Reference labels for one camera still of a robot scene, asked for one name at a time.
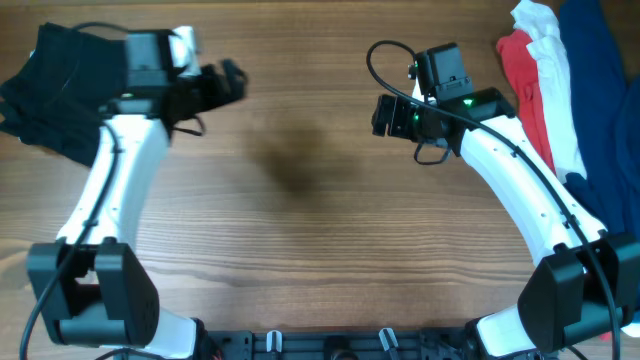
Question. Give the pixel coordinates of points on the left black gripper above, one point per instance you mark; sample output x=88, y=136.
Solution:
x=204, y=97

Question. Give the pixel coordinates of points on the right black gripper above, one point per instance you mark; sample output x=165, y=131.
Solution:
x=396, y=125

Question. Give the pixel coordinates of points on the black shorts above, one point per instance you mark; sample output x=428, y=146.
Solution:
x=54, y=100

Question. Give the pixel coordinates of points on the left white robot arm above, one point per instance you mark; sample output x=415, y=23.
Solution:
x=91, y=290

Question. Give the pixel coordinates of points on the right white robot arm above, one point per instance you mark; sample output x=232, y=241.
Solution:
x=583, y=275

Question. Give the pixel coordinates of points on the red cloth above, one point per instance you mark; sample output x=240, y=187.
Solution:
x=522, y=74

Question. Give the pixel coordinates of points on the white cloth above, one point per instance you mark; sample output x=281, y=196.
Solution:
x=541, y=24

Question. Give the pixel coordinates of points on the navy blue garment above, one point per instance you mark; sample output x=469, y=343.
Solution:
x=605, y=110

